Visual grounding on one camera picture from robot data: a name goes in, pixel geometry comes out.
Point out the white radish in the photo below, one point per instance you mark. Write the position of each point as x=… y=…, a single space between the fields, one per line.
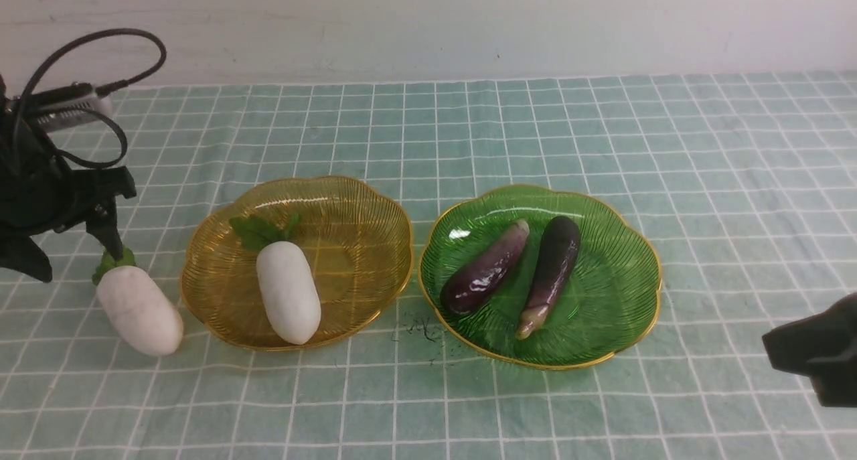
x=288 y=291
x=141 y=314

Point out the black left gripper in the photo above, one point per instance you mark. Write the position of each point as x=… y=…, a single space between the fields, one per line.
x=44 y=188

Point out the green plastic plate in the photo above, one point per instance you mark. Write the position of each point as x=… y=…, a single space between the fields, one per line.
x=610 y=302

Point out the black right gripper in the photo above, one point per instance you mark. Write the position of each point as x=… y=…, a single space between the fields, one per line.
x=822 y=348

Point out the amber plastic plate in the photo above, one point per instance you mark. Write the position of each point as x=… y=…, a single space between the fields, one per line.
x=357 y=243

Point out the purple eggplant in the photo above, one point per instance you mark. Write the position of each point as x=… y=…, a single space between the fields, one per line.
x=558 y=251
x=472 y=286

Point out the green checkered tablecloth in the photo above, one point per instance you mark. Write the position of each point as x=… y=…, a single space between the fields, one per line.
x=744 y=184

